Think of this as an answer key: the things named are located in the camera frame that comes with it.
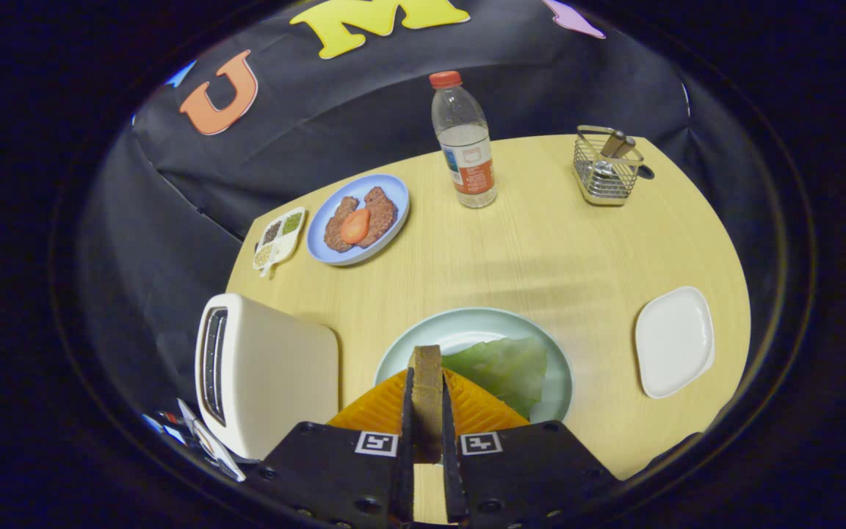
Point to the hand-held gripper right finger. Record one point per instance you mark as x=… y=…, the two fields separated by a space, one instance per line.
x=454 y=477

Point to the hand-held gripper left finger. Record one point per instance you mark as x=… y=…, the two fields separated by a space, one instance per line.
x=406 y=477

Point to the brown bread slice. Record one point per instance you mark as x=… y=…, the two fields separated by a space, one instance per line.
x=427 y=404

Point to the green lettuce leaf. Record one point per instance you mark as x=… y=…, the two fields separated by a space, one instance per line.
x=500 y=367

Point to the pale green round plate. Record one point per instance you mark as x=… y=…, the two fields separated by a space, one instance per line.
x=467 y=323

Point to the white toaster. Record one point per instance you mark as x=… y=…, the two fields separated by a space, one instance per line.
x=283 y=375

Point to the brown meat patty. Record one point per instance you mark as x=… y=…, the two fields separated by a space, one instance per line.
x=382 y=213
x=335 y=231

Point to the red tomato slice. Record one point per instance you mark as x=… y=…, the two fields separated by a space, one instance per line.
x=355 y=225

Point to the white square plate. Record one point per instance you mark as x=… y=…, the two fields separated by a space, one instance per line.
x=676 y=342

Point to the white divided seasoning dish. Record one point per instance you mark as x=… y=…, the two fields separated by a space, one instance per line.
x=276 y=250

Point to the blue plate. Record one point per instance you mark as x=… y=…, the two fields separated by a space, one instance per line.
x=393 y=192

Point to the clear red-capped water bottle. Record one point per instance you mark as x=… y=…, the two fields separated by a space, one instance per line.
x=471 y=162

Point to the black table grommet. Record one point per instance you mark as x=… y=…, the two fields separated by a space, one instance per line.
x=647 y=173

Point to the black backdrop cloth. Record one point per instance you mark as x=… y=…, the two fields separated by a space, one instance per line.
x=320 y=125

